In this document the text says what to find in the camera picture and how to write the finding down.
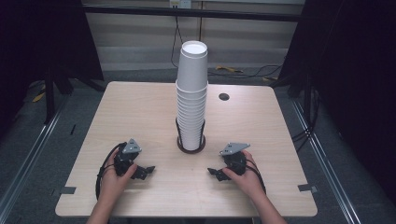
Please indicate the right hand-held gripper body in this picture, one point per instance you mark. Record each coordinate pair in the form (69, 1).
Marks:
(236, 163)

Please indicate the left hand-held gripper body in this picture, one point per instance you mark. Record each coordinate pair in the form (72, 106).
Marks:
(124, 161)

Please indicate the stack of white paper cups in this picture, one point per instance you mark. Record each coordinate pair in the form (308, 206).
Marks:
(191, 118)

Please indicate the white disposable paper cup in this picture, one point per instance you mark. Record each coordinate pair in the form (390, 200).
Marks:
(192, 68)

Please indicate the person's right hand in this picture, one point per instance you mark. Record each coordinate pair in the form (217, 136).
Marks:
(249, 183)

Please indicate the person's left hand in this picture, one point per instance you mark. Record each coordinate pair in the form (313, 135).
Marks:
(110, 186)

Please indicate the grey tape strip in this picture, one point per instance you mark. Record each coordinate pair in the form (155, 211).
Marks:
(307, 188)
(67, 190)

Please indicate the black round table grommet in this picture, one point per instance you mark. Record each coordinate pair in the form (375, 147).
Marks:
(224, 96)

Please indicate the yellow floor tape piece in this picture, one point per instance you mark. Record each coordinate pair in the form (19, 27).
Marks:
(229, 69)

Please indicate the black metal stand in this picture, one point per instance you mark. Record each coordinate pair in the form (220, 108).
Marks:
(49, 99)

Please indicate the black horizontal metal bar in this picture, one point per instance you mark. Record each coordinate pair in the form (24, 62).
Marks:
(140, 11)

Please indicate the black curtain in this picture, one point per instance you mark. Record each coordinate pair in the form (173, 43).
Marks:
(37, 37)
(358, 62)

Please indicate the metal floor rail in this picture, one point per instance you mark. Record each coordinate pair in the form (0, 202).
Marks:
(31, 146)
(327, 168)

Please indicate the white wall outlet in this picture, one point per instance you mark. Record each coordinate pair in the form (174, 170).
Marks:
(180, 3)

